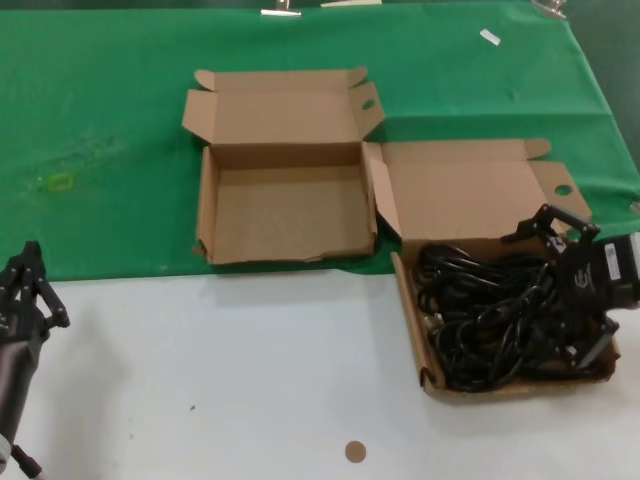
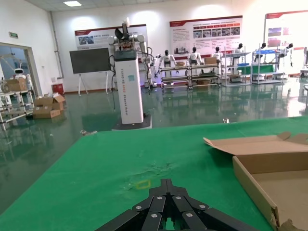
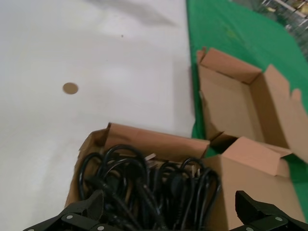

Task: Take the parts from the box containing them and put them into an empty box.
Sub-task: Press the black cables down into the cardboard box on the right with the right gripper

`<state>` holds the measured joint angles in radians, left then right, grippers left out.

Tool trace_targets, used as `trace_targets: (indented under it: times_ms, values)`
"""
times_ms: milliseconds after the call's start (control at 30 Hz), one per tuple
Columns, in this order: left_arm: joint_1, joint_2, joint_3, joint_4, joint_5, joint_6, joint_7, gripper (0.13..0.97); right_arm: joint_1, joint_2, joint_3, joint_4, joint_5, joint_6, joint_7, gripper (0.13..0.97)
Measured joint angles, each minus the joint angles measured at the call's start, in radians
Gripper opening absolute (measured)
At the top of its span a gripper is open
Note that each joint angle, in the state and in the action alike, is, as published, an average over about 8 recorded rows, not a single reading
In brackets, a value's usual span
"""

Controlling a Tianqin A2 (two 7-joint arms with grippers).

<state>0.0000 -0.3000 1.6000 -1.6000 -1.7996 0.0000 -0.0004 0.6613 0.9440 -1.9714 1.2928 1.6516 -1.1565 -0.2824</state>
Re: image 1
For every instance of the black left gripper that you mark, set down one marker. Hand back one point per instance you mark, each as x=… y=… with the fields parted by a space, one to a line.
x=20 y=325

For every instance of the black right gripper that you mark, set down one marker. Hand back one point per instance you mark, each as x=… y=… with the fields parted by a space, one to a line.
x=582 y=280

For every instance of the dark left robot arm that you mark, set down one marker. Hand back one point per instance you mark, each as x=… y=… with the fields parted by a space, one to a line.
x=15 y=390

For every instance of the empty open cardboard box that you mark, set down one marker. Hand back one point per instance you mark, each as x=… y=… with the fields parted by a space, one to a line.
x=290 y=200

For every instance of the green table cloth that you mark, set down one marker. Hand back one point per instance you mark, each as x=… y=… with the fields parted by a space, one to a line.
x=100 y=100

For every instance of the white tape piece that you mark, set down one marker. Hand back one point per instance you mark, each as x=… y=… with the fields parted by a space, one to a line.
x=490 y=38

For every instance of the metal cloth clip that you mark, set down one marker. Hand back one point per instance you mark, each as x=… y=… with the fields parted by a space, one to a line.
x=550 y=9
x=281 y=11

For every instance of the round brown cardboard disc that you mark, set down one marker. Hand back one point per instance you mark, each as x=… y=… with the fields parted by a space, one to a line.
x=355 y=452

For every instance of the beige strip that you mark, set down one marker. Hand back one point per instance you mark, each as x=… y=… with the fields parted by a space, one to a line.
x=350 y=3

